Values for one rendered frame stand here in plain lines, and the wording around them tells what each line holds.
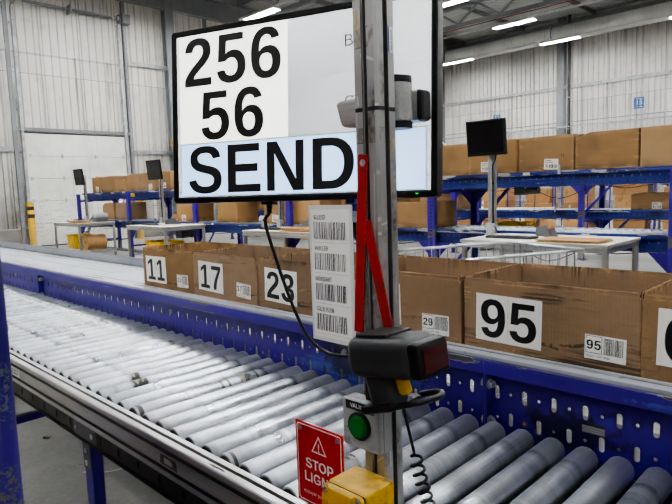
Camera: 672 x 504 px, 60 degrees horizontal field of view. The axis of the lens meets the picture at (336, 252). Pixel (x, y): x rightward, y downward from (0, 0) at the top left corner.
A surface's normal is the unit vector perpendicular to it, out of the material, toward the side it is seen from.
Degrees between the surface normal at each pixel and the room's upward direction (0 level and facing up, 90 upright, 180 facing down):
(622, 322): 90
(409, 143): 86
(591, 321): 90
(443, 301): 90
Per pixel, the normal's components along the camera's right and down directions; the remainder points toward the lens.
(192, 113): -0.41, 0.04
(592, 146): -0.69, 0.09
